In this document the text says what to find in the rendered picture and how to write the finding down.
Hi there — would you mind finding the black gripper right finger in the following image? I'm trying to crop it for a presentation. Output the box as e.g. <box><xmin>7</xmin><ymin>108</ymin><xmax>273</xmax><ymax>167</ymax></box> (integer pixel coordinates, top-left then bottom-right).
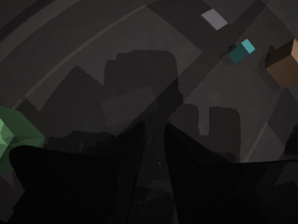
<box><xmin>164</xmin><ymin>124</ymin><xmax>298</xmax><ymax>224</ymax></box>

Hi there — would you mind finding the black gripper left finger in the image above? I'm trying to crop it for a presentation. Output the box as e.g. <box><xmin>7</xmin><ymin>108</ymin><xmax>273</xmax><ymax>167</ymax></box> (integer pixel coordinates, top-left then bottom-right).
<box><xmin>8</xmin><ymin>121</ymin><xmax>145</xmax><ymax>224</ymax></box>

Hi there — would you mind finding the brown cube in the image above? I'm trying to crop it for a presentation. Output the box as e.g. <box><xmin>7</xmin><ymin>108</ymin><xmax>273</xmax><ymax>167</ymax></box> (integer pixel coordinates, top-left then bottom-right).
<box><xmin>266</xmin><ymin>37</ymin><xmax>298</xmax><ymax>89</ymax></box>

